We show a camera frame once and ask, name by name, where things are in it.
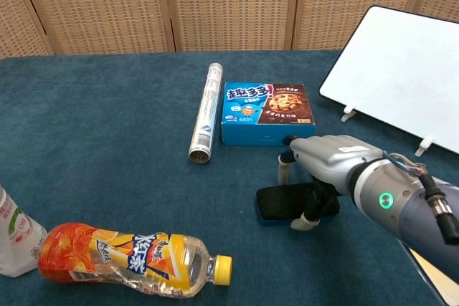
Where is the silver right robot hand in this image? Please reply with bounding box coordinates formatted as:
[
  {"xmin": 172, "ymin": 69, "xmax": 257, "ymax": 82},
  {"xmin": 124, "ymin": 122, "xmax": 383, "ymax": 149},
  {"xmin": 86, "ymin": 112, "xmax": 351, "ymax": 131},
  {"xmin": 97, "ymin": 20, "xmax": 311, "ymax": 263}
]
[{"xmin": 278, "ymin": 134, "xmax": 383, "ymax": 231}]

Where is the black felt whiteboard eraser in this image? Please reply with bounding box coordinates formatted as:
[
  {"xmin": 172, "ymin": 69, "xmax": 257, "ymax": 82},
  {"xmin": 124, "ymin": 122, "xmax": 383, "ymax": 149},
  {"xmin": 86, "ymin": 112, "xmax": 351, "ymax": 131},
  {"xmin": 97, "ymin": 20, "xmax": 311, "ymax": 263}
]
[{"xmin": 255, "ymin": 182, "xmax": 341, "ymax": 228}]

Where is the blue cookie box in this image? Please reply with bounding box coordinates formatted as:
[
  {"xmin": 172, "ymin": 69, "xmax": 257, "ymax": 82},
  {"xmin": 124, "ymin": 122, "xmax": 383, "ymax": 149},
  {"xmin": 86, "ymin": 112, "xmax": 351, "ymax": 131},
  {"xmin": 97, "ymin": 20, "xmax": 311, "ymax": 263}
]
[{"xmin": 220, "ymin": 81, "xmax": 316, "ymax": 148}]

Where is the white board with feet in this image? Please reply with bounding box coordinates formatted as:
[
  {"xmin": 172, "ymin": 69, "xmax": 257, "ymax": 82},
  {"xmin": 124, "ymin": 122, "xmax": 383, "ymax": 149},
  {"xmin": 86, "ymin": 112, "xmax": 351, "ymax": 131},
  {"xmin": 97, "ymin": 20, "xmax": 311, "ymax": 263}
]
[{"xmin": 318, "ymin": 5, "xmax": 459, "ymax": 156}]

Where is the clear plastic wrapped roll tube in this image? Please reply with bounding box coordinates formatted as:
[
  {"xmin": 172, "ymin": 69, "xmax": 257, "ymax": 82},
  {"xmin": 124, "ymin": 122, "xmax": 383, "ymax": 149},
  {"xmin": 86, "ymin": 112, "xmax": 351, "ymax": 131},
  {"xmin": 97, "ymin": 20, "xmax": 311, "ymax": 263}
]
[{"xmin": 188, "ymin": 62, "xmax": 224, "ymax": 165}]

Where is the yellow razor blister pack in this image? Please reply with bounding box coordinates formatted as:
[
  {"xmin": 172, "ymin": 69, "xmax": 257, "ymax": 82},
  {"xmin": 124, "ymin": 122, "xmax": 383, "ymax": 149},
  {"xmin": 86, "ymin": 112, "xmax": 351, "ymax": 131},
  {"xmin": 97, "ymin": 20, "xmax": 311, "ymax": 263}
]
[{"xmin": 400, "ymin": 240, "xmax": 459, "ymax": 306}]

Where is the woven rattan folding screen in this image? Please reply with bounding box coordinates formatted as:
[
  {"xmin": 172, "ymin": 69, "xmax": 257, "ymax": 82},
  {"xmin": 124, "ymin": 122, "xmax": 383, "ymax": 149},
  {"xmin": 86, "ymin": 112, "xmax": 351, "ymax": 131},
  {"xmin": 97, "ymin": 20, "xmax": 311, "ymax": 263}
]
[{"xmin": 0, "ymin": 0, "xmax": 459, "ymax": 59}]

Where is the teal table cloth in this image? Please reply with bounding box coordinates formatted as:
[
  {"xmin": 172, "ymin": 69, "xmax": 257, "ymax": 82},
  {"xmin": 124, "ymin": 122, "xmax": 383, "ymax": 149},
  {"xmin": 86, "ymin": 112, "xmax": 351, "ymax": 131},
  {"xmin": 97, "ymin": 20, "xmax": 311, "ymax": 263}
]
[{"xmin": 0, "ymin": 49, "xmax": 459, "ymax": 306}]

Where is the orange iced tea bottle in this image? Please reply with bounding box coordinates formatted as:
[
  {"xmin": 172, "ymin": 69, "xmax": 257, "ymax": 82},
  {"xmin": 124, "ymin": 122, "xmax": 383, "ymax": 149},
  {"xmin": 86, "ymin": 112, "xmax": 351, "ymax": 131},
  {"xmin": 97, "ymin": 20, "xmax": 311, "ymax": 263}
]
[{"xmin": 37, "ymin": 222, "xmax": 233, "ymax": 300}]

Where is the white drink bottle green label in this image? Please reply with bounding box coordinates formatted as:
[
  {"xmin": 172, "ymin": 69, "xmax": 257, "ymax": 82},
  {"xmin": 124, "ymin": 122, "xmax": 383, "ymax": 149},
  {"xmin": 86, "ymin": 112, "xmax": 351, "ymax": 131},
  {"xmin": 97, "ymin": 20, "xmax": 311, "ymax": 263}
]
[{"xmin": 0, "ymin": 183, "xmax": 48, "ymax": 278}]

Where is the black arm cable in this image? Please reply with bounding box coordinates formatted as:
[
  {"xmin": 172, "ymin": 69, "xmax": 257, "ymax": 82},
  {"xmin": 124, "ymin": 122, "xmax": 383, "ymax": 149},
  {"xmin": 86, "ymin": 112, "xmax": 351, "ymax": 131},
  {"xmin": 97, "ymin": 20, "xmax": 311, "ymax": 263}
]
[{"xmin": 382, "ymin": 150, "xmax": 459, "ymax": 246}]

